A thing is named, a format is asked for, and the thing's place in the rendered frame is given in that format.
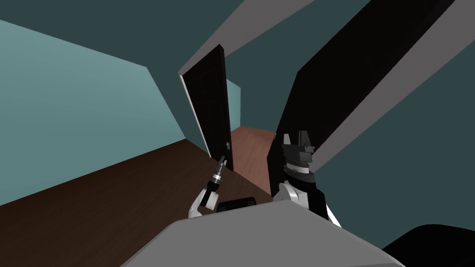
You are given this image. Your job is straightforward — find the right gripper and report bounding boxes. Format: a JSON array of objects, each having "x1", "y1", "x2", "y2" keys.
[{"x1": 282, "y1": 130, "x2": 316, "y2": 166}]

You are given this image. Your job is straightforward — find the black door leaf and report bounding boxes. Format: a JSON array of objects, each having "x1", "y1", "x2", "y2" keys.
[
  {"x1": 266, "y1": 0, "x2": 457, "y2": 198},
  {"x1": 180, "y1": 44, "x2": 235, "y2": 172}
]

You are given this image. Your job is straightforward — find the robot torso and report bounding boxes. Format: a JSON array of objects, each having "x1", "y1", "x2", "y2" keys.
[{"x1": 120, "y1": 197, "x2": 407, "y2": 267}]

